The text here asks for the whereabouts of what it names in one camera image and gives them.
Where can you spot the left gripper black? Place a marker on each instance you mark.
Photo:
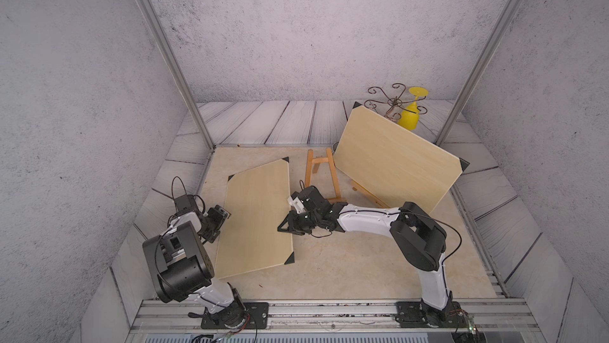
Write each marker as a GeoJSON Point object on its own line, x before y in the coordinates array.
{"type": "Point", "coordinates": [220, 215]}

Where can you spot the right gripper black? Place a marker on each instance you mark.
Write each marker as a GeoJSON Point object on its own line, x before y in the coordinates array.
{"type": "Point", "coordinates": [290, 219]}

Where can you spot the wooden board black corners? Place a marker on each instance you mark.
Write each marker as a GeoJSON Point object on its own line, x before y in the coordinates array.
{"type": "Point", "coordinates": [257, 202]}
{"type": "Point", "coordinates": [393, 163]}

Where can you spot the small wooden easel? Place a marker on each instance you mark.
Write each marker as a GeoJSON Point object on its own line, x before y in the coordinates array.
{"type": "Point", "coordinates": [371, 197]}

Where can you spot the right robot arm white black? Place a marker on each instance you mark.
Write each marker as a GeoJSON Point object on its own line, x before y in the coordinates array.
{"type": "Point", "coordinates": [419, 237]}

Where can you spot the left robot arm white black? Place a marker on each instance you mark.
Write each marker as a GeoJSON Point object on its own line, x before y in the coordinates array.
{"type": "Point", "coordinates": [181, 269]}

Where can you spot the metal scroll stand dark base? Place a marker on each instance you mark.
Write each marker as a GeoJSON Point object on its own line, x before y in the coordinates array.
{"type": "Point", "coordinates": [394, 111]}

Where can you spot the yellow plastic wine glass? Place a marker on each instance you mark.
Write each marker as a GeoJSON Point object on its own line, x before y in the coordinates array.
{"type": "Point", "coordinates": [411, 112]}

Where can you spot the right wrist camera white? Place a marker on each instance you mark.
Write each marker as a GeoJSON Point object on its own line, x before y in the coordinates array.
{"type": "Point", "coordinates": [297, 205]}

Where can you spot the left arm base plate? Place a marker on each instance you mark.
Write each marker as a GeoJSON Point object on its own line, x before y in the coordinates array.
{"type": "Point", "coordinates": [257, 315]}

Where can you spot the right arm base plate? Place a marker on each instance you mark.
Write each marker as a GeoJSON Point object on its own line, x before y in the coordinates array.
{"type": "Point", "coordinates": [409, 314]}

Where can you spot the aluminium mounting rail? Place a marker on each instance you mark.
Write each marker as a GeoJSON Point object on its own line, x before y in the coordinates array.
{"type": "Point", "coordinates": [486, 317]}

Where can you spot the left metal frame post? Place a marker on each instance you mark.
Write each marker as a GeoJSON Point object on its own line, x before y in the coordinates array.
{"type": "Point", "coordinates": [153, 23]}

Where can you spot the metal frame post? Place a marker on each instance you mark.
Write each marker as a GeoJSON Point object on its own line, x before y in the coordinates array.
{"type": "Point", "coordinates": [501, 26]}
{"type": "Point", "coordinates": [153, 23]}

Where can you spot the right metal frame post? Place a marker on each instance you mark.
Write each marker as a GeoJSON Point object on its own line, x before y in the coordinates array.
{"type": "Point", "coordinates": [501, 26]}

